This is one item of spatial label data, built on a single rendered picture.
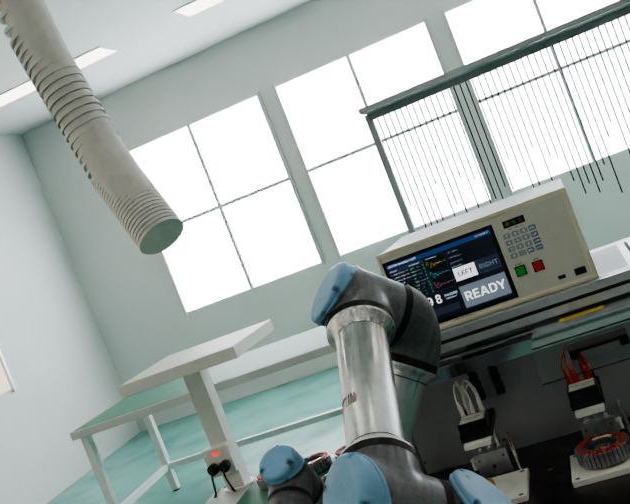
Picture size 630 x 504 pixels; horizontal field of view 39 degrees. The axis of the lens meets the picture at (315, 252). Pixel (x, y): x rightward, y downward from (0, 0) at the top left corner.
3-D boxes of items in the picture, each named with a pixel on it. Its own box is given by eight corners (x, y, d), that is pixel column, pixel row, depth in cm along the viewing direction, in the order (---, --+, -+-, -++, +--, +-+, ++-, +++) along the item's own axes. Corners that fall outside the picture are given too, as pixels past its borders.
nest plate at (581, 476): (650, 467, 171) (648, 461, 171) (574, 488, 175) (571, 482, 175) (642, 441, 186) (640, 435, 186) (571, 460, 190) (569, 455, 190)
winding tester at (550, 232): (599, 277, 188) (565, 186, 188) (407, 341, 200) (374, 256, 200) (589, 252, 226) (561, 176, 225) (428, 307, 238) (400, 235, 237)
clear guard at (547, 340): (672, 346, 159) (661, 315, 159) (542, 386, 166) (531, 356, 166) (651, 309, 191) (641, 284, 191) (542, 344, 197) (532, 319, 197)
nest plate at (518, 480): (528, 500, 178) (526, 494, 178) (457, 519, 182) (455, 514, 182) (529, 472, 192) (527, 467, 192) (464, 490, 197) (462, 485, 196)
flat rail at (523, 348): (655, 313, 183) (650, 300, 183) (378, 401, 201) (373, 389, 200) (654, 312, 185) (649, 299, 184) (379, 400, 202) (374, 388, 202)
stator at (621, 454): (634, 462, 173) (627, 445, 173) (577, 475, 178) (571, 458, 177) (635, 441, 184) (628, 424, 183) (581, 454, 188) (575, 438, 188)
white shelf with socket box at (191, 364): (294, 501, 243) (233, 345, 241) (178, 535, 253) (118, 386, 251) (324, 455, 276) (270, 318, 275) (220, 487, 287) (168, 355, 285)
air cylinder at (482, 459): (513, 469, 198) (504, 446, 197) (481, 478, 200) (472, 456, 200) (514, 461, 203) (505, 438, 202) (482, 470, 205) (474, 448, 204)
